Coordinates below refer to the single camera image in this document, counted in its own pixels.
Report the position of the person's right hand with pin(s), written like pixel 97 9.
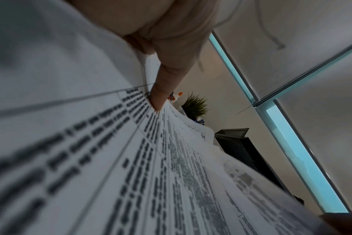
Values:
pixel 344 223

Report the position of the person's left hand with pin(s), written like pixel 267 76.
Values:
pixel 164 23

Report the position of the black mesh paper tray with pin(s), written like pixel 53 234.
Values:
pixel 245 151

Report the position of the paper stack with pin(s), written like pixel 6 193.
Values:
pixel 106 160

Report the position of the white glue bottle orange cap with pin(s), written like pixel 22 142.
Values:
pixel 176 97

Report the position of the green potted plant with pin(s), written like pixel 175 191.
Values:
pixel 195 105

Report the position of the grey roller blind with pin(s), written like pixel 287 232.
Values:
pixel 332 126
pixel 309 34

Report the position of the blue mesh pen holder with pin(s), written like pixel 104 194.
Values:
pixel 200 120

